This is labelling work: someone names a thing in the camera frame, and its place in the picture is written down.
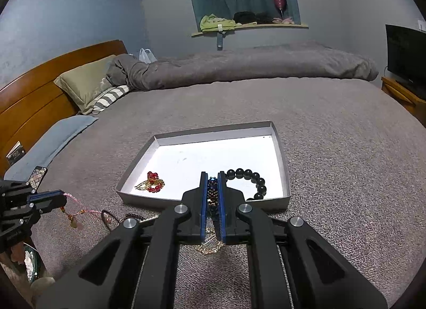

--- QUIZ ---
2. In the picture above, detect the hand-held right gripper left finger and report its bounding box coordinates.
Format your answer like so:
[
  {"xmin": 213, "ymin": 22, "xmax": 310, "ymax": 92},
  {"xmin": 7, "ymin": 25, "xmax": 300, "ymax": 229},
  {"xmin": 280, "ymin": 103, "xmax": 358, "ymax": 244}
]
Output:
[{"xmin": 36, "ymin": 172, "xmax": 210, "ymax": 309}]

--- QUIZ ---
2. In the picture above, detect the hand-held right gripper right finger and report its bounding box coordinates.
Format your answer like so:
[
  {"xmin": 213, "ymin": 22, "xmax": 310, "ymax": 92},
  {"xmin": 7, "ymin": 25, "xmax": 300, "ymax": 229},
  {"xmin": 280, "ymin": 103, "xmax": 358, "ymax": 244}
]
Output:
[{"xmin": 218, "ymin": 171, "xmax": 388, "ymax": 309}]

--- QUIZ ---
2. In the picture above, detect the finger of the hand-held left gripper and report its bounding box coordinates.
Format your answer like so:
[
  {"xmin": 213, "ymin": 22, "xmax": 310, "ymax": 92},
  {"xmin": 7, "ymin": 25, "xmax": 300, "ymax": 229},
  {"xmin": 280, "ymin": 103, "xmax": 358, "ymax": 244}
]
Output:
[{"xmin": 27, "ymin": 190, "xmax": 68, "ymax": 214}]

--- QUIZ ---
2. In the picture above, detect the gold link chain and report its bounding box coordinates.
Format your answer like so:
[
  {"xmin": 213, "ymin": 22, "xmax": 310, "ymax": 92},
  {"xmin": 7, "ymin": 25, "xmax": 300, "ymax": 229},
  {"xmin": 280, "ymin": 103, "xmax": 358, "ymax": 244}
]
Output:
[{"xmin": 195, "ymin": 219, "xmax": 224, "ymax": 256}]

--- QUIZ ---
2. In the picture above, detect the dark small-bead bracelet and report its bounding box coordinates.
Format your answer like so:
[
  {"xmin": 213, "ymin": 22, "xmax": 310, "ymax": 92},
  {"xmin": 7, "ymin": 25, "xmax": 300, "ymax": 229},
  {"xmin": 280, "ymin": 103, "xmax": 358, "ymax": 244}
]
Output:
[{"xmin": 207, "ymin": 178, "xmax": 220, "ymax": 221}]

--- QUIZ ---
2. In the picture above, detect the pink cord bracelet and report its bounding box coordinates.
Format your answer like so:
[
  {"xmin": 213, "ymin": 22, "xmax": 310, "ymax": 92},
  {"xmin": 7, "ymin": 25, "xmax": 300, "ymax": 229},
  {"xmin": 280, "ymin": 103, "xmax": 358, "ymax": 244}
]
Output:
[{"xmin": 62, "ymin": 192, "xmax": 100, "ymax": 230}]

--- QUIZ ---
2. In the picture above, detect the black hair tie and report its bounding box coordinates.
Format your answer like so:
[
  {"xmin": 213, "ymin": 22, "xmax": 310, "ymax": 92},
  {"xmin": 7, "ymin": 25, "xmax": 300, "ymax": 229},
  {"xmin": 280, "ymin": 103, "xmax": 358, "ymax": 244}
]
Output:
[{"xmin": 100, "ymin": 209, "xmax": 120, "ymax": 231}]

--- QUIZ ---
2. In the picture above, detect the grey cardboard box tray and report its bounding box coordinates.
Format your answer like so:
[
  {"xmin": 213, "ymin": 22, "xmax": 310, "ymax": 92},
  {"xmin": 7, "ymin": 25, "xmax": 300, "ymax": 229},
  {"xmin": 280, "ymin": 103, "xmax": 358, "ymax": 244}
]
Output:
[{"xmin": 115, "ymin": 121, "xmax": 291, "ymax": 213}]

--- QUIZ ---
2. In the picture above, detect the patterned phone case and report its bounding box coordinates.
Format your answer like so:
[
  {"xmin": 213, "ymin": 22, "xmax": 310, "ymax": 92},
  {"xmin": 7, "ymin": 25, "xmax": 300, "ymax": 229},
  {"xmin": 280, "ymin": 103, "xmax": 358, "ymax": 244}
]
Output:
[{"xmin": 29, "ymin": 165, "xmax": 48, "ymax": 190}]

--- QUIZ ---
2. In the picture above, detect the dark round dish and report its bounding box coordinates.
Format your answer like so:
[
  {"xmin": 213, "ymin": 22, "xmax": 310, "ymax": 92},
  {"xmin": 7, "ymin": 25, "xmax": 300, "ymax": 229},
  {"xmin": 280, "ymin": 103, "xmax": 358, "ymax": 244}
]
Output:
[{"xmin": 22, "ymin": 242, "xmax": 45, "ymax": 285}]

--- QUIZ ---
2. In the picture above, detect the blue blanket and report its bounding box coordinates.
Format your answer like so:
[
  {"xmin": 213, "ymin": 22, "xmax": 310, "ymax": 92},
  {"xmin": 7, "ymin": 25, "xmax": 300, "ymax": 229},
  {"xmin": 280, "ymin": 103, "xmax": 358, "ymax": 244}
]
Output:
[{"xmin": 3, "ymin": 115, "xmax": 100, "ymax": 181}]

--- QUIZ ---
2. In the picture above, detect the wooden headboard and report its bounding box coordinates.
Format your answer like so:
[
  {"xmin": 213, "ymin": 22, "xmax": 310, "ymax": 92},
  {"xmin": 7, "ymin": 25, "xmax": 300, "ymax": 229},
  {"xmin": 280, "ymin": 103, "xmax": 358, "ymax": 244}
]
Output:
[{"xmin": 0, "ymin": 40, "xmax": 129, "ymax": 176}]

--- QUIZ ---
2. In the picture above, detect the striped pillow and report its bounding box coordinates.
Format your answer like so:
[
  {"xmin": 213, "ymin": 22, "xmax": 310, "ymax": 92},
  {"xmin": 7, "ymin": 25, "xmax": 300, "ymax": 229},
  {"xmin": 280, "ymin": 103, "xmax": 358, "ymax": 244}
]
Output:
[{"xmin": 92, "ymin": 85, "xmax": 130, "ymax": 115}]

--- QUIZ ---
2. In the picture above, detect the olive pillow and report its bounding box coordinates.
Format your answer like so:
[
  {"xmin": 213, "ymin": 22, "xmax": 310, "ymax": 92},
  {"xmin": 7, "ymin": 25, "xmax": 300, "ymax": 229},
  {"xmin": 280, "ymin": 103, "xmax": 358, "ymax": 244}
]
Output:
[{"xmin": 54, "ymin": 54, "xmax": 117, "ymax": 115}]

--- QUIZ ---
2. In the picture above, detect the grey textured bedspread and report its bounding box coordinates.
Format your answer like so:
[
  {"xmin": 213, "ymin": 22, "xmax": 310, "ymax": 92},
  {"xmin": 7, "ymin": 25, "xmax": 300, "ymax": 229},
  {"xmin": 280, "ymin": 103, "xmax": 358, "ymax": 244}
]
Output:
[{"xmin": 30, "ymin": 76, "xmax": 426, "ymax": 309}]

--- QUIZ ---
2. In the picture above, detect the grey duvet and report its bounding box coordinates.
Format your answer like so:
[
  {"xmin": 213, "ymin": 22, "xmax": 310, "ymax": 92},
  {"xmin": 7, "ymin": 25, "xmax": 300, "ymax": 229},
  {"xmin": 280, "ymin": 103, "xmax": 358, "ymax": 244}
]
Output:
[{"xmin": 106, "ymin": 41, "xmax": 379, "ymax": 92}]

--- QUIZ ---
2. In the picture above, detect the white plastic bag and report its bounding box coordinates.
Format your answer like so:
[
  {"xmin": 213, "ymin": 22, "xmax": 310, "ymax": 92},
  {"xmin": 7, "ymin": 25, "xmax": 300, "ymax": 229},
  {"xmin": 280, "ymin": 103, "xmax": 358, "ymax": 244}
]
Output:
[{"xmin": 138, "ymin": 48, "xmax": 158, "ymax": 64}]

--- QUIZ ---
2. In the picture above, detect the green cloth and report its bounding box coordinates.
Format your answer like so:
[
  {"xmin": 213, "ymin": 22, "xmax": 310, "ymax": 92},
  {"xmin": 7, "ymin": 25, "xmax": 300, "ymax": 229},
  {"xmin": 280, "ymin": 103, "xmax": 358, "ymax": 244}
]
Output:
[{"xmin": 200, "ymin": 14, "xmax": 237, "ymax": 33}]

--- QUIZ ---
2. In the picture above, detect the wooden window shelf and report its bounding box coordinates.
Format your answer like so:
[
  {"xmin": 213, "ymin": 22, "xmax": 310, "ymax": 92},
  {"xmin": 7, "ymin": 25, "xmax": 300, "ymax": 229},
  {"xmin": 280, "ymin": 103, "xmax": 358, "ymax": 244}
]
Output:
[{"xmin": 191, "ymin": 23, "xmax": 309, "ymax": 37}]

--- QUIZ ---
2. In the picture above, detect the black cloth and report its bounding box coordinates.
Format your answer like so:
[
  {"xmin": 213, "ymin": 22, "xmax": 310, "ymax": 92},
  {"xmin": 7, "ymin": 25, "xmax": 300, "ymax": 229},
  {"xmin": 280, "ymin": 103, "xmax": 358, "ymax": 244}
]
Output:
[{"xmin": 233, "ymin": 11, "xmax": 275, "ymax": 25}]

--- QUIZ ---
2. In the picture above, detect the wooden television stand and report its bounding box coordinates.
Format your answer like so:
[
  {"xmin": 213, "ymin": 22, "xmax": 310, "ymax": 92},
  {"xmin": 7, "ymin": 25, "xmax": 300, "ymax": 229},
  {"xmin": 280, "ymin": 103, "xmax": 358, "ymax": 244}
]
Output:
[{"xmin": 381, "ymin": 76, "xmax": 426, "ymax": 123}]

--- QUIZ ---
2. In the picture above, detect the black television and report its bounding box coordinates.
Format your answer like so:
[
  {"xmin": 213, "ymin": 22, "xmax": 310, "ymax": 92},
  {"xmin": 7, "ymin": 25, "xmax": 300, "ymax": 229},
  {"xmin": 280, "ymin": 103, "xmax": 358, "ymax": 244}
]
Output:
[{"xmin": 385, "ymin": 24, "xmax": 426, "ymax": 101}]

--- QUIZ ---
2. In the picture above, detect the large black bead bracelet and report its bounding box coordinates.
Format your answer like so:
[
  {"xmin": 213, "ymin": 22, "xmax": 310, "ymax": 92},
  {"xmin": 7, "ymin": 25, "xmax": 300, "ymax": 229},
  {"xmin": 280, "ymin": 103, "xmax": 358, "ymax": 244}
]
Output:
[{"xmin": 224, "ymin": 168, "xmax": 267, "ymax": 200}]

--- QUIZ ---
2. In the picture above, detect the headboard switch panel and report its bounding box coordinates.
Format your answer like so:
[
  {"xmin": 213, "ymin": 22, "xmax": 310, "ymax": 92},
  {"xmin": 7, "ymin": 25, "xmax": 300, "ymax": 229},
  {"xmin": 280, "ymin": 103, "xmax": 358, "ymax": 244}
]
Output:
[{"xmin": 7, "ymin": 142, "xmax": 26, "ymax": 166}]

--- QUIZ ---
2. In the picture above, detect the red bead gold bracelet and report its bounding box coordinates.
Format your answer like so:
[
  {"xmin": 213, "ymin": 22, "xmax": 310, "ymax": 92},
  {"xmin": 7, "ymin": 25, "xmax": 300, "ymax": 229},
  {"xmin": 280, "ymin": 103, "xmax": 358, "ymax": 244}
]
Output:
[{"xmin": 135, "ymin": 171, "xmax": 165, "ymax": 194}]

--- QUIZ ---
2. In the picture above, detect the grey hanging strap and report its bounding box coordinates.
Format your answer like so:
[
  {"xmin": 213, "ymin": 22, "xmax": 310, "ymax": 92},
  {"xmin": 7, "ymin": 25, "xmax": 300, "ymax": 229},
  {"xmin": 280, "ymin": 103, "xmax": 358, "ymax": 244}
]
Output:
[{"xmin": 216, "ymin": 24, "xmax": 227, "ymax": 51}]

